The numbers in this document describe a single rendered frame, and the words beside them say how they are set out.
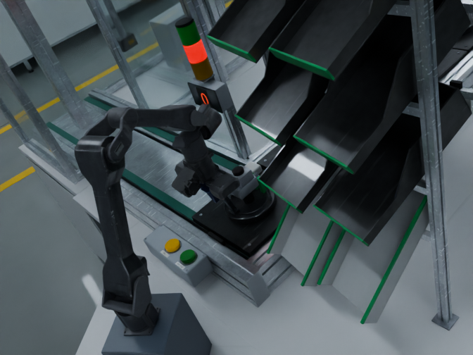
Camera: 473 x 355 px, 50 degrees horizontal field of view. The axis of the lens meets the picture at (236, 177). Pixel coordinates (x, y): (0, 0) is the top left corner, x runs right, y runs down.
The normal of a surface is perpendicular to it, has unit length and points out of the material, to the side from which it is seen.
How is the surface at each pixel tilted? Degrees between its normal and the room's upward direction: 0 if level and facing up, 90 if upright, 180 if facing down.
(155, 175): 0
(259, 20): 25
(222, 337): 0
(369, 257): 45
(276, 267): 90
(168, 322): 0
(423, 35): 90
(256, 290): 90
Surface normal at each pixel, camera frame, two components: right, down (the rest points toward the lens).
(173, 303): -0.29, -0.74
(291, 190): -0.61, -0.45
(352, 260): -0.78, -0.15
